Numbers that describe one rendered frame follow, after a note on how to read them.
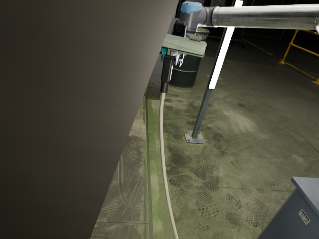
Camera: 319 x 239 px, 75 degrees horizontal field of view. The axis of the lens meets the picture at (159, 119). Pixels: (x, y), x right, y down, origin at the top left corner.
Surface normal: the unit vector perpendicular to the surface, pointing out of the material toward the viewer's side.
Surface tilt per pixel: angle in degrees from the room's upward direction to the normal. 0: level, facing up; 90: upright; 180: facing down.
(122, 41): 90
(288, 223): 90
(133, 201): 0
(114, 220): 0
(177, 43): 90
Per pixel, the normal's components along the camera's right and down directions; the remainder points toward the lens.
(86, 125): 0.11, 0.55
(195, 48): -0.30, 0.47
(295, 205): -0.98, -0.10
